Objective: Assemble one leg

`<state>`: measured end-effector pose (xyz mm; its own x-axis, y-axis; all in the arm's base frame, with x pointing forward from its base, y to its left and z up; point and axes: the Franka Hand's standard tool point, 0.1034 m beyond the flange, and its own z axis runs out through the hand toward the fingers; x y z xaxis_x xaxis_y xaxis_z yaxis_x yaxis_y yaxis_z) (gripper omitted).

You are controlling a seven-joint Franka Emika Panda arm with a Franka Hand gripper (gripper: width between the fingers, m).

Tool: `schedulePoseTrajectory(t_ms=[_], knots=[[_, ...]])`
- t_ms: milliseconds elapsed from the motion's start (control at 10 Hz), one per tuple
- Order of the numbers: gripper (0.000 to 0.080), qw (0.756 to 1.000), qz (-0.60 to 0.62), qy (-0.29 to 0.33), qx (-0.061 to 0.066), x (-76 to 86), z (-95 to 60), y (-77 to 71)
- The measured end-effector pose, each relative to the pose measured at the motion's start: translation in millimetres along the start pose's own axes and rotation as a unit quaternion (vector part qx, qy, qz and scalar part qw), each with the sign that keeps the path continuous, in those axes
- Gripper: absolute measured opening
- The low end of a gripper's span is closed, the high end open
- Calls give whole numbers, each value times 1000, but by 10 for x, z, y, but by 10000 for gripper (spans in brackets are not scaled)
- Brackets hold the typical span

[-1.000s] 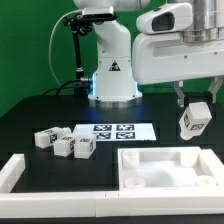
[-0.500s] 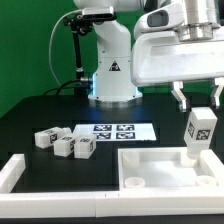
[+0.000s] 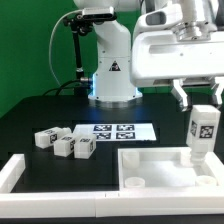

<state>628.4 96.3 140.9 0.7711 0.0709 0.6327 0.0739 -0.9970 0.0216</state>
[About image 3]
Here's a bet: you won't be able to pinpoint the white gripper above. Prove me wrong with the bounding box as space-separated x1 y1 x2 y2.
130 30 224 112

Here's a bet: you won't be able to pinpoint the white square tabletop part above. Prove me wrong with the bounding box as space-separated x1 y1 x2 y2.
118 147 219 190

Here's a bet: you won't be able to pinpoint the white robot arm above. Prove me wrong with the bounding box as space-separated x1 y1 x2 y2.
73 0 224 111

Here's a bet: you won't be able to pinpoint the paper sheet with tags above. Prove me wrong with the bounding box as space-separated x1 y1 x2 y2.
74 123 156 142

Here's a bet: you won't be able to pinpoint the white left fence bar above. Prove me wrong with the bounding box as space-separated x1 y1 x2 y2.
0 154 26 194

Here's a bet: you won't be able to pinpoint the white front fence bar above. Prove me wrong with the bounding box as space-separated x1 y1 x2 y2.
0 187 224 219

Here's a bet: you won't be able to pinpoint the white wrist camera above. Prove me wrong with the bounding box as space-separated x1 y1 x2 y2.
134 5 183 37

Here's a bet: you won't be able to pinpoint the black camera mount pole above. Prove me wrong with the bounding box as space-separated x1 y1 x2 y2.
63 14 93 96

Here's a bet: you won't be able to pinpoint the grey cable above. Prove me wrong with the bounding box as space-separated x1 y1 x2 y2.
48 9 83 87

